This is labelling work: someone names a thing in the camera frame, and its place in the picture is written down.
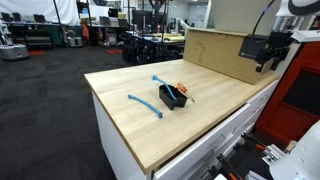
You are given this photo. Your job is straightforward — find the cardboard box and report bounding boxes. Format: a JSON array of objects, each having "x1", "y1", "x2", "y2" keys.
[{"x1": 183, "y1": 28, "x2": 273, "y2": 84}]

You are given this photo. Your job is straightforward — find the blue cable tie on table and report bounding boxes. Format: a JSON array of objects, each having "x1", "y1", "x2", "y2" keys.
[{"x1": 128, "y1": 94, "x2": 163, "y2": 119}]

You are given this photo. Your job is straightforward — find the black plastic tray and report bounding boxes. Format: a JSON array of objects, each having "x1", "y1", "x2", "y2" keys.
[{"x1": 159, "y1": 85, "x2": 187, "y2": 110}]

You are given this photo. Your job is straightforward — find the blue cable tie in tray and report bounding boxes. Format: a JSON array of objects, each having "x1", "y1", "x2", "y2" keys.
[{"x1": 152, "y1": 75, "x2": 177, "y2": 101}]

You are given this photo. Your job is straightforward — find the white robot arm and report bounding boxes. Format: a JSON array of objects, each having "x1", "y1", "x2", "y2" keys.
[{"x1": 255, "y1": 0, "x2": 320, "y2": 72}]

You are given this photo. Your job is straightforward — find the white drawer cabinet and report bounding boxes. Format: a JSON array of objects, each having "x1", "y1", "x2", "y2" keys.
[{"x1": 91, "y1": 79, "x2": 280, "y2": 180}]

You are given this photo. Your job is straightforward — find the red tool cabinet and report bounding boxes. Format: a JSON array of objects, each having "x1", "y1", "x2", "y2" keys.
[{"x1": 256, "y1": 42, "x2": 320, "y2": 144}]

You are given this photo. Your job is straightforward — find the white backdrop curtain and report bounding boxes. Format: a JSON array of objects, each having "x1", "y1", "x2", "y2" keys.
[{"x1": 0, "y1": 0, "x2": 80, "y2": 25}]

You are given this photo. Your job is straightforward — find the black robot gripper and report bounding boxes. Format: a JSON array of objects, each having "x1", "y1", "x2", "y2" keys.
[{"x1": 255, "y1": 31, "x2": 292, "y2": 73}]

